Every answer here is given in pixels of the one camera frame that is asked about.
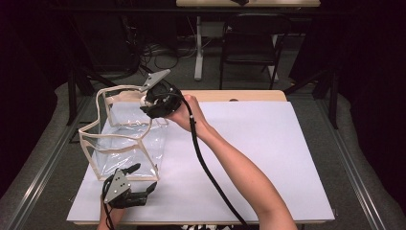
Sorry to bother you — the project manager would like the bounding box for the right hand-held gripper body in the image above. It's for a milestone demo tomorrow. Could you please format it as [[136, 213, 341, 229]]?
[[139, 68, 185, 120]]

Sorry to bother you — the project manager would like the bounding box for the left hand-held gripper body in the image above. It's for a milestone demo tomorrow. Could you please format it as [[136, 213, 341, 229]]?
[[101, 169, 149, 210]]

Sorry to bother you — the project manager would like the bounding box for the transparent bag with beige trim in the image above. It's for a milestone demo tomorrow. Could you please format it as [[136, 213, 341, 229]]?
[[78, 84, 169, 182]]

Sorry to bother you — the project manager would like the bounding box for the person's left hand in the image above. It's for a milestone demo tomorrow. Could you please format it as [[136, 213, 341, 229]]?
[[99, 195, 128, 224]]

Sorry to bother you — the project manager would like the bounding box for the person's right hand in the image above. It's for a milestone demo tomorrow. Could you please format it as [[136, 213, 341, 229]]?
[[165, 93, 211, 134]]

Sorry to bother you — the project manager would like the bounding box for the white desk leg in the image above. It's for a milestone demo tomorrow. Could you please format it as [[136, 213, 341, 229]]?
[[193, 15, 205, 81]]

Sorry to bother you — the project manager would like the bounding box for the black metal stand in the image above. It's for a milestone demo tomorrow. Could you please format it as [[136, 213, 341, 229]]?
[[283, 68, 340, 130], [65, 66, 111, 127]]

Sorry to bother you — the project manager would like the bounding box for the black folding chair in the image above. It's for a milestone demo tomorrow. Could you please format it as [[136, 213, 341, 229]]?
[[218, 12, 293, 91]]

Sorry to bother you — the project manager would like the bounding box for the white table mat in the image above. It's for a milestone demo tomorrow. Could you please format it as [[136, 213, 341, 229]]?
[[66, 101, 336, 222]]

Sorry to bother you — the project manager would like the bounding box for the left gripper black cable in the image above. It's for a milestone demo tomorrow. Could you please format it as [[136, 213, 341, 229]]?
[[101, 175, 117, 230]]

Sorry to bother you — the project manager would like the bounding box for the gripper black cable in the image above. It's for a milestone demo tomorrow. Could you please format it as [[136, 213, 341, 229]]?
[[101, 175, 117, 230], [162, 91, 251, 230]]

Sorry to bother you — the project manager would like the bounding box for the bundle of floor cables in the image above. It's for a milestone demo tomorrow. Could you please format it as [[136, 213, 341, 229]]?
[[139, 34, 199, 71]]

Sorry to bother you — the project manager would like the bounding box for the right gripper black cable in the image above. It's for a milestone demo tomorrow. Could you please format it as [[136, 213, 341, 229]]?
[[162, 91, 251, 230]]

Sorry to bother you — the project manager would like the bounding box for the aluminium floor rail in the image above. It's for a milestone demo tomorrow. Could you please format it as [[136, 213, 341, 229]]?
[[5, 95, 94, 230], [313, 98, 388, 230]]

